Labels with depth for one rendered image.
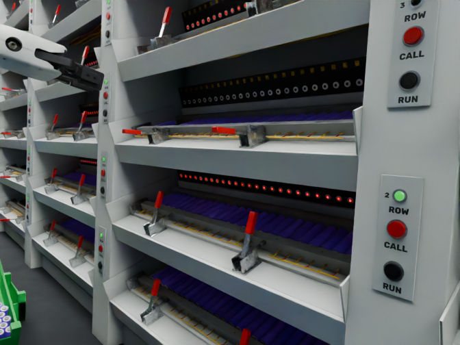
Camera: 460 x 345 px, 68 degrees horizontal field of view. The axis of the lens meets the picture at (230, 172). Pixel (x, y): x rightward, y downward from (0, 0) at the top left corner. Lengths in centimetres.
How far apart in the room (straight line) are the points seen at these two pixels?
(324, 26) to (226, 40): 17
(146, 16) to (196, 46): 34
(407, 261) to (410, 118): 14
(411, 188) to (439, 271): 8
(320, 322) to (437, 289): 15
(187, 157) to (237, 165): 12
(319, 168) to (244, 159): 13
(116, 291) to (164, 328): 21
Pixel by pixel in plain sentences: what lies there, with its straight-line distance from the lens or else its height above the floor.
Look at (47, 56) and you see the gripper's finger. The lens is 62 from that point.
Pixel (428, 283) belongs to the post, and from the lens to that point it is 39.
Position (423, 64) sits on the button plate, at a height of 59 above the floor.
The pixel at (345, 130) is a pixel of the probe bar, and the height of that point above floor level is 54.
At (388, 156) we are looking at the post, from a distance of 39.
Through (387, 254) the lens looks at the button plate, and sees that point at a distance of 40.
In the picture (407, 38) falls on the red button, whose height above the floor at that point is 62.
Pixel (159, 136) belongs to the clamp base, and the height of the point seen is 53.
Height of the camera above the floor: 50
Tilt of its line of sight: 3 degrees down
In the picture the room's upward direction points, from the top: 3 degrees clockwise
